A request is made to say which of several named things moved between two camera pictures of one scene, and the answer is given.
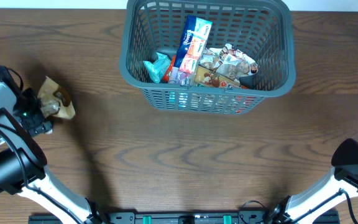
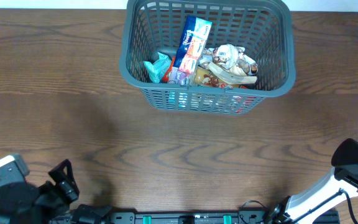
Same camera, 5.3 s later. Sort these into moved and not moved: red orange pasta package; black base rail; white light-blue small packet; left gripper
Moved: left gripper
Not moved: black base rail; white light-blue small packet; red orange pasta package
